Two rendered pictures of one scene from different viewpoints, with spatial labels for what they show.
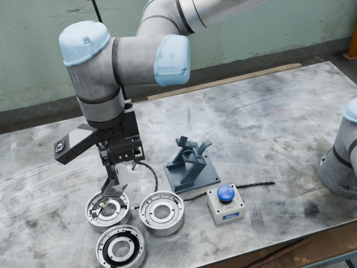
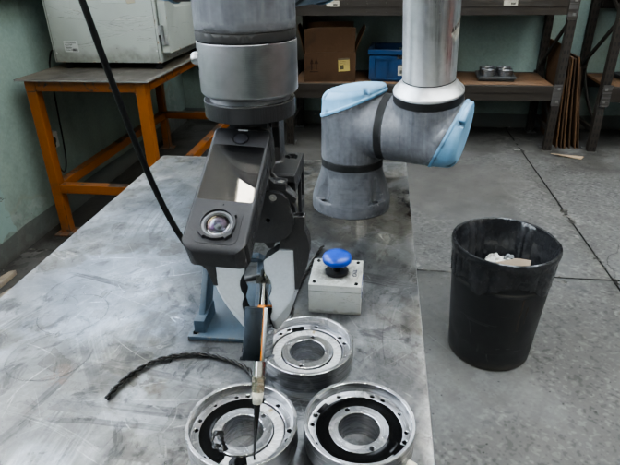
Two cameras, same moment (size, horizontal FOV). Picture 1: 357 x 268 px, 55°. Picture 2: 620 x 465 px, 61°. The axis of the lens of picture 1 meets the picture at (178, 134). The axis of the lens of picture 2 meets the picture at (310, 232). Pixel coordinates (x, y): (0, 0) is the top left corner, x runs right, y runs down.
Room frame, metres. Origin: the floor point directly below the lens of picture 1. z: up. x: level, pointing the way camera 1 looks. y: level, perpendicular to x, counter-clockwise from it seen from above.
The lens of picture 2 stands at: (0.31, 0.51, 1.23)
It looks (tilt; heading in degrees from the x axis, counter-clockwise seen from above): 27 degrees down; 289
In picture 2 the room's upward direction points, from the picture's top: 1 degrees counter-clockwise
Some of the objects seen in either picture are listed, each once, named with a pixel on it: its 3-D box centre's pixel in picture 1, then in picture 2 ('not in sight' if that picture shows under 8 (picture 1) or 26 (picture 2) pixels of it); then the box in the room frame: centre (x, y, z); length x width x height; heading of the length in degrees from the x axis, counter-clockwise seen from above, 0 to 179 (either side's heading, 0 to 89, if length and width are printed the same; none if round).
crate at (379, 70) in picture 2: not in sight; (405, 62); (0.92, -3.53, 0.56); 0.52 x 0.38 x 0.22; 8
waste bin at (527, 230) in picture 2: not in sight; (495, 295); (0.19, -1.10, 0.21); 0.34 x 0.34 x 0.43
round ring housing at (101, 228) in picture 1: (109, 211); (243, 436); (0.49, 0.19, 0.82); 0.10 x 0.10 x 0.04
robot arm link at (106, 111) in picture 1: (101, 100); (244, 69); (0.49, 0.13, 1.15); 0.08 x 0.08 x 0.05
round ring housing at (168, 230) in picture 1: (162, 214); (307, 356); (0.46, 0.06, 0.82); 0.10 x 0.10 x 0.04
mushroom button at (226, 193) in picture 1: (225, 197); (337, 268); (0.47, -0.09, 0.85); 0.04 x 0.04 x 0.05
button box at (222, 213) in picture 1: (227, 203); (337, 282); (0.47, -0.10, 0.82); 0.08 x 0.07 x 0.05; 101
